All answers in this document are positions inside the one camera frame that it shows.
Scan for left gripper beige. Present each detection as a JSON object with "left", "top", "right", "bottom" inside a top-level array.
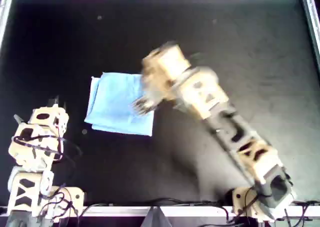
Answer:
[{"left": 27, "top": 94, "right": 70, "bottom": 134}]

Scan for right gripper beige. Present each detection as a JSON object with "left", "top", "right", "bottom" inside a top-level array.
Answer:
[{"left": 139, "top": 70, "right": 177, "bottom": 108}]

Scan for light blue microfiber cloth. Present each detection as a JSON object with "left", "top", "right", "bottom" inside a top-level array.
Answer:
[{"left": 84, "top": 71, "right": 155, "bottom": 138}]

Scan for left arm black cables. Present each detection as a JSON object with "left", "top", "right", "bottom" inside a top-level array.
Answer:
[{"left": 12, "top": 134, "right": 83, "bottom": 164}]

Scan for black cable along table frame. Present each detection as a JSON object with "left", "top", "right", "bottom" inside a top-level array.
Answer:
[{"left": 82, "top": 197, "right": 227, "bottom": 210}]

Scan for aluminium table frame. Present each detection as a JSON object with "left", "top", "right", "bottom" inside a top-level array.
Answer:
[{"left": 0, "top": 0, "right": 320, "bottom": 218}]

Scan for grey camera stand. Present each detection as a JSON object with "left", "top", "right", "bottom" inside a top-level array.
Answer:
[{"left": 141, "top": 206, "right": 172, "bottom": 227}]

